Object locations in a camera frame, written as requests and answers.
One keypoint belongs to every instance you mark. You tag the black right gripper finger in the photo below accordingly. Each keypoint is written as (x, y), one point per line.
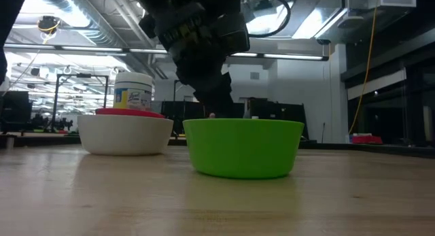
(226, 100)
(205, 100)

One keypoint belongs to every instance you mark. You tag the green plastic bowl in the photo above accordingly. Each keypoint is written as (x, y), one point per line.
(243, 147)

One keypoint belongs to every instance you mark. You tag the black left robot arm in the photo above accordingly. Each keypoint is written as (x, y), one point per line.
(8, 28)

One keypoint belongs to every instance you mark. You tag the black cabinet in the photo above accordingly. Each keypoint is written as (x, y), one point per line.
(275, 117)

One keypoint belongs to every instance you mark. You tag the white disinfecting wipes canister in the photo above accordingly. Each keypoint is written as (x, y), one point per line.
(133, 91)

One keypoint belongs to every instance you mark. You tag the red flat lid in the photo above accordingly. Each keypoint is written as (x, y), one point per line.
(129, 112)

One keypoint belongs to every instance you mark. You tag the long ceiling light strip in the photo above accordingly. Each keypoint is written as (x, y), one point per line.
(294, 56)

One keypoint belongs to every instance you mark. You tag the white plastic bowl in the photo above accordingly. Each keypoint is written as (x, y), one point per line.
(124, 134)

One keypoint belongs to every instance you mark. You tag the black ceiling-mounted device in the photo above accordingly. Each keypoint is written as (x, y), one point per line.
(48, 24)

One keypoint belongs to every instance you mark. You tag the red box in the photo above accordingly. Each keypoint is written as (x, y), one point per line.
(367, 139)

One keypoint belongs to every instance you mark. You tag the black monitor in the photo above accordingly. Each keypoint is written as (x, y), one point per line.
(15, 110)

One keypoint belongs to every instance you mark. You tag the silver ceiling air duct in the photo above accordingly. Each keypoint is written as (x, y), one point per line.
(88, 15)

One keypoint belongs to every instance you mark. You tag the black metal stand frame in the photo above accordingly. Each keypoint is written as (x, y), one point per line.
(81, 100)

